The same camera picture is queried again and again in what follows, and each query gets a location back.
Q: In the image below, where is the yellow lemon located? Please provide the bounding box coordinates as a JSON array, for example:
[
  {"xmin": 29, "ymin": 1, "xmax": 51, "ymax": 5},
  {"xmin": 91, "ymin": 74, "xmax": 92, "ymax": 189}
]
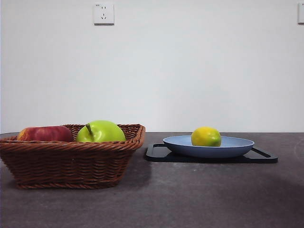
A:
[{"xmin": 191, "ymin": 126, "xmax": 222, "ymax": 147}]

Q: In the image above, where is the blue round plate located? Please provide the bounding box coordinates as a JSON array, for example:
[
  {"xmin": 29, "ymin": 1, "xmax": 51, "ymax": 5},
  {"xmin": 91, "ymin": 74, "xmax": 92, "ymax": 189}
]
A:
[{"xmin": 162, "ymin": 135, "xmax": 255, "ymax": 159}]

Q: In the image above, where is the brown wicker basket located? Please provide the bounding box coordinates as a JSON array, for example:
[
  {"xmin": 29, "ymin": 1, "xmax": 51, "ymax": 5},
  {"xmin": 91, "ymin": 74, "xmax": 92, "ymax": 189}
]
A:
[{"xmin": 0, "ymin": 123, "xmax": 146, "ymax": 190}]

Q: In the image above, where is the black flat tray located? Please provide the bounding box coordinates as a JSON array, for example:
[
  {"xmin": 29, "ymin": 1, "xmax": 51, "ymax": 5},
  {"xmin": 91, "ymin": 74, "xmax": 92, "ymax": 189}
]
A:
[{"xmin": 145, "ymin": 142, "xmax": 278, "ymax": 164}]

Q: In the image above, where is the green apple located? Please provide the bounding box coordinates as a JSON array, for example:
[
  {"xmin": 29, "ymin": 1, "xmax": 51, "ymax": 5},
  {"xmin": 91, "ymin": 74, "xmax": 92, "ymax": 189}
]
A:
[{"xmin": 75, "ymin": 120, "xmax": 126, "ymax": 143}]

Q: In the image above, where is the red apple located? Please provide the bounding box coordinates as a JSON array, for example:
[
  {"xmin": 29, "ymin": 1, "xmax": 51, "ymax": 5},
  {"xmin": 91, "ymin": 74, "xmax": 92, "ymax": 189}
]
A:
[{"xmin": 17, "ymin": 125, "xmax": 74, "ymax": 143}]

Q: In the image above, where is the white wall socket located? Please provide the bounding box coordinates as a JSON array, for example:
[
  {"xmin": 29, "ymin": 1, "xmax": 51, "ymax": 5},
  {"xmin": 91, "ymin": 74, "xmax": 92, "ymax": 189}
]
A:
[
  {"xmin": 93, "ymin": 2, "xmax": 115, "ymax": 26},
  {"xmin": 297, "ymin": 2, "xmax": 304, "ymax": 24}
]

